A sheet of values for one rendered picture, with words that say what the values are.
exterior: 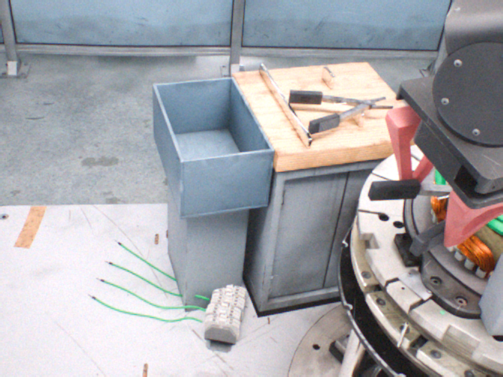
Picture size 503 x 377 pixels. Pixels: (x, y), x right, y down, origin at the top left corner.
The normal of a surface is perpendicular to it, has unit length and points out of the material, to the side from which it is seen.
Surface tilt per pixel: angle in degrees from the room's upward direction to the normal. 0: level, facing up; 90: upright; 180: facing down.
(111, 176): 0
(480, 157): 7
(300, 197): 90
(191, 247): 90
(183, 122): 90
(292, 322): 0
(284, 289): 90
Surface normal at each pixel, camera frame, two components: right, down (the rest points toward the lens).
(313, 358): 0.07, -0.77
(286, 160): 0.29, 0.62
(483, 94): -0.48, 0.59
